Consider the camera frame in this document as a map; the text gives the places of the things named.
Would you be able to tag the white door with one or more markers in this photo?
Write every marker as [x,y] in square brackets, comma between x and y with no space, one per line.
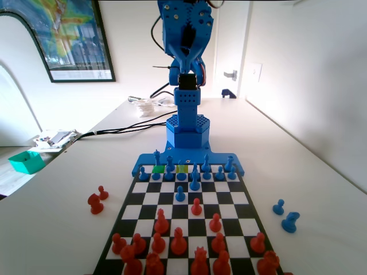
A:
[229,43]

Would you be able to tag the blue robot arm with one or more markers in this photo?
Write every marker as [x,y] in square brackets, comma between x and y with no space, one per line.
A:
[187,103]

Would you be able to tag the white stacked parts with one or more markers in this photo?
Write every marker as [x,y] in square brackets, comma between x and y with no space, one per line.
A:
[146,109]

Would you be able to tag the green plastic bin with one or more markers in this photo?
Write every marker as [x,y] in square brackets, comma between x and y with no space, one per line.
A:
[25,164]

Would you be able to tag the red rook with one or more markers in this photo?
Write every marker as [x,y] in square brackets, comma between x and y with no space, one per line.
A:
[155,266]
[268,265]

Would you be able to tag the white light switch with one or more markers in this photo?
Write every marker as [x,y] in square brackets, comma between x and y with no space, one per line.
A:
[257,73]

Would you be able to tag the blue board mounting plate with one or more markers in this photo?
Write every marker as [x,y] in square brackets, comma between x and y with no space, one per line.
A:
[149,159]

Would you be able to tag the small silver object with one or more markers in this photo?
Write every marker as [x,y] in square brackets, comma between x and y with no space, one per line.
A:
[133,98]

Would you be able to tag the red pawn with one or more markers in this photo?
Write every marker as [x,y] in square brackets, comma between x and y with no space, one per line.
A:
[158,245]
[102,194]
[118,245]
[218,245]
[215,224]
[139,245]
[196,209]
[258,244]

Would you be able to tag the black white chessboard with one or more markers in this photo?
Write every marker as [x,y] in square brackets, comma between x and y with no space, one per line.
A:
[226,210]

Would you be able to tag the red queen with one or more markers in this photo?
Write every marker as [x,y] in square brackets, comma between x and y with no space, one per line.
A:
[199,265]

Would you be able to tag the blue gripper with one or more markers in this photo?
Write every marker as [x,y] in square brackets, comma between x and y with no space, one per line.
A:
[187,27]

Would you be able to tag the small blue printed part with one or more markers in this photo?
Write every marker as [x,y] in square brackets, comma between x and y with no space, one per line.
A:
[228,94]

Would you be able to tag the red board mounting plate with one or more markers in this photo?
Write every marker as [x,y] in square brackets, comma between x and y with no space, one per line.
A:
[288,273]

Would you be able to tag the framed map poster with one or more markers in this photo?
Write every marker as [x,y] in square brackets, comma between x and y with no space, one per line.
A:
[71,34]

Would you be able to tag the red bishop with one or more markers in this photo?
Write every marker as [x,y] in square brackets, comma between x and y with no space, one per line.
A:
[221,266]
[178,245]

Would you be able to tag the red knight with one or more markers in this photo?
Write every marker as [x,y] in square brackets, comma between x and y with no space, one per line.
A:
[96,204]
[161,224]

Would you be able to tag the blue pawn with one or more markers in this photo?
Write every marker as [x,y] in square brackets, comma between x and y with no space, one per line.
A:
[179,196]
[206,176]
[219,174]
[278,208]
[142,175]
[168,176]
[231,174]
[155,176]

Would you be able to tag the stack of papers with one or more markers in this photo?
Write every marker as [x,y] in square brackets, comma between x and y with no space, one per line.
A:
[51,140]

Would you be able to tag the blue knight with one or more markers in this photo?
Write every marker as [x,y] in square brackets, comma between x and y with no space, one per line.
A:
[195,167]
[289,224]

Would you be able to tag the blue bishop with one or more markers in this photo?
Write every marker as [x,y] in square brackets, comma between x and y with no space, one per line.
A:
[205,164]
[195,183]

